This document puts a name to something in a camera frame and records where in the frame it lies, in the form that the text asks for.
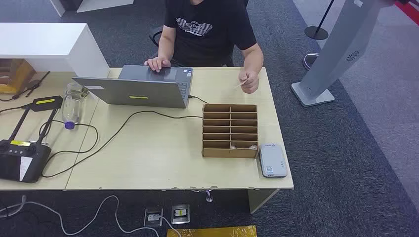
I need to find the white plug cable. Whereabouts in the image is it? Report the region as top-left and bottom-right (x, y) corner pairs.
(157, 214), (182, 237)

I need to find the white furniture panel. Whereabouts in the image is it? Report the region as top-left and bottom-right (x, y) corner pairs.
(49, 0), (135, 17)

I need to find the person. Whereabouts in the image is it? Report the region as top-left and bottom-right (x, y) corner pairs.
(144, 0), (264, 94)

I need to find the silver kiosk stand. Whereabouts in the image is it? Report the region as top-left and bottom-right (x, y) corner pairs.
(291, 0), (385, 108)

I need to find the metal desk fitting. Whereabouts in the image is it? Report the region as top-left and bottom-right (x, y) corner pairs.
(191, 186), (218, 203)

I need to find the grey card reader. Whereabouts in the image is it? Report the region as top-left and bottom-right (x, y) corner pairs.
(258, 143), (289, 179)

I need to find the cardboard card holder rack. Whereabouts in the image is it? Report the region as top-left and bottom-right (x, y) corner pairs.
(201, 103), (259, 159)

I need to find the black stanchion pole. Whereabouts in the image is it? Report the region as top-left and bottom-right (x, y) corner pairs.
(304, 0), (336, 41)

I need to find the white floor cable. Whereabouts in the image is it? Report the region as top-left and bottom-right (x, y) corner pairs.
(0, 195), (161, 237)

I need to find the beige desk leg panel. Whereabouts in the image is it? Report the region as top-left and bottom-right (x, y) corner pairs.
(248, 189), (281, 214)

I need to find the yellow plastic bag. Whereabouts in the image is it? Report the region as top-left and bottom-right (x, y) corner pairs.
(167, 225), (257, 237)

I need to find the black controller with folding arms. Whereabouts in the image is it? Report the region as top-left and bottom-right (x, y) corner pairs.
(0, 95), (63, 184)

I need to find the white counter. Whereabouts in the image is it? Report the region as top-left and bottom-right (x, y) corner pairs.
(0, 22), (111, 79)

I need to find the person's left hand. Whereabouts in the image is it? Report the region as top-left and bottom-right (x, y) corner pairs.
(238, 69), (260, 94)

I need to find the black looped desk cable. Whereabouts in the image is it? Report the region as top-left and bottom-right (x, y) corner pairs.
(39, 119), (99, 155)

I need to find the clear plastic water bottle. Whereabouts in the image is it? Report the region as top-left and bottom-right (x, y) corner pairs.
(61, 81), (89, 130)

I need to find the person's right hand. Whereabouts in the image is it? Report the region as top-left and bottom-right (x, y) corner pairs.
(144, 57), (171, 73)

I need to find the grey laptop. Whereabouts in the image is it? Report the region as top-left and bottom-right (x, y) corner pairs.
(72, 64), (194, 109)

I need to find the black controller cable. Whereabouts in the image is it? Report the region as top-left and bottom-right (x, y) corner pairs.
(0, 104), (34, 115)

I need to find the yellow cardboard box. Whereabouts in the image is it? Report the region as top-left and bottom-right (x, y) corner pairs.
(0, 59), (37, 94)

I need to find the black laptop power cable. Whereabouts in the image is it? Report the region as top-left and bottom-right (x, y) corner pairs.
(42, 95), (209, 179)

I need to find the chrome round base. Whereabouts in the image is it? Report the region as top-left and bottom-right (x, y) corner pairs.
(302, 52), (320, 71)

